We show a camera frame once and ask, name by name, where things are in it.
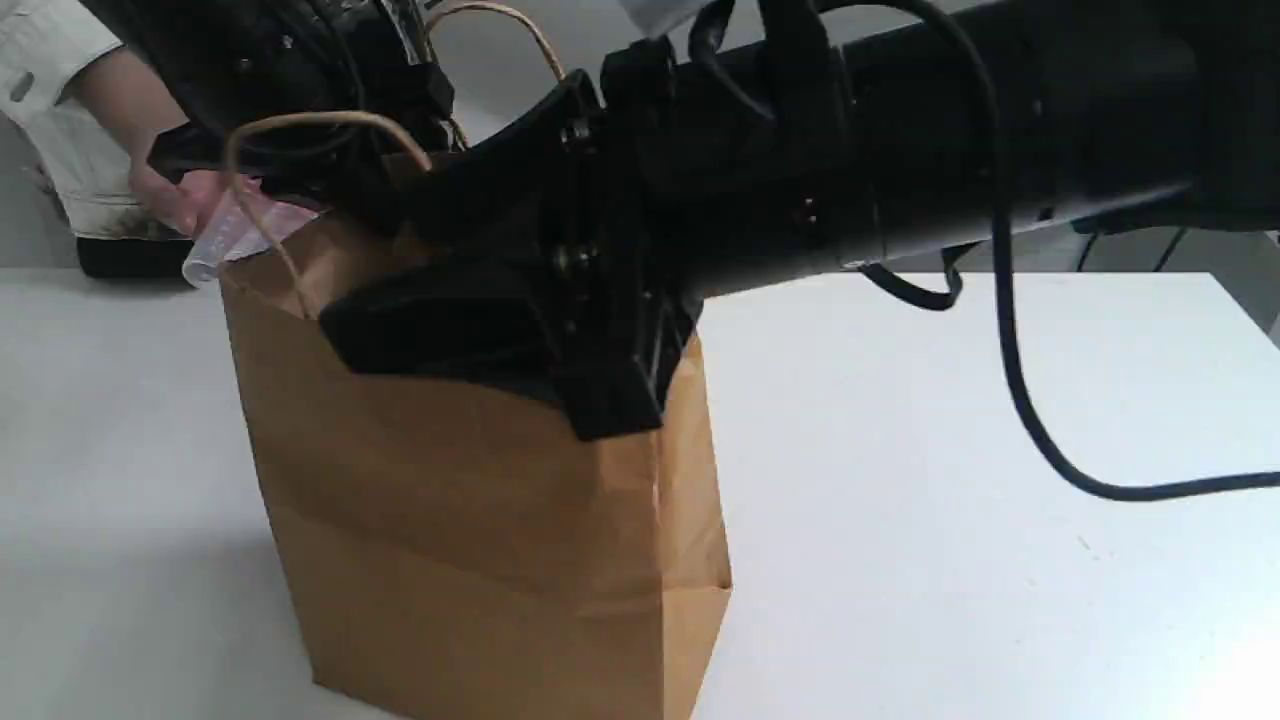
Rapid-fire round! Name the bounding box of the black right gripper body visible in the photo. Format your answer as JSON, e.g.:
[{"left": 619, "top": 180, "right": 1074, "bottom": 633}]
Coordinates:
[{"left": 319, "top": 45, "right": 854, "bottom": 441}]

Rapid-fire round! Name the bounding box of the clear tube orange cap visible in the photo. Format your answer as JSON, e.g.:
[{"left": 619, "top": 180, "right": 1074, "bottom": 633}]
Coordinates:
[{"left": 180, "top": 190, "right": 317, "bottom": 286}]

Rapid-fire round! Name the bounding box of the brown paper bag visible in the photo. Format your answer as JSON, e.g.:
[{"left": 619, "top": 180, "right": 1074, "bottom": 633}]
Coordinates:
[{"left": 220, "top": 213, "right": 732, "bottom": 719}]

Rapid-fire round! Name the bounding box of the person's right forearm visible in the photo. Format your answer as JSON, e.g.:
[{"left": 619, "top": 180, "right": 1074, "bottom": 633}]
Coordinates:
[{"left": 67, "top": 47, "right": 188, "bottom": 163}]

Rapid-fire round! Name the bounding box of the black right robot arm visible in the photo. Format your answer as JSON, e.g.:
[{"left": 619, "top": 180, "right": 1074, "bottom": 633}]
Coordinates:
[{"left": 319, "top": 1, "right": 1277, "bottom": 441}]

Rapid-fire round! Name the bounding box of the person's right hand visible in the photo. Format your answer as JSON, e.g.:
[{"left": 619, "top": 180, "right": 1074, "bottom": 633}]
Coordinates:
[{"left": 128, "top": 160, "right": 227, "bottom": 237}]

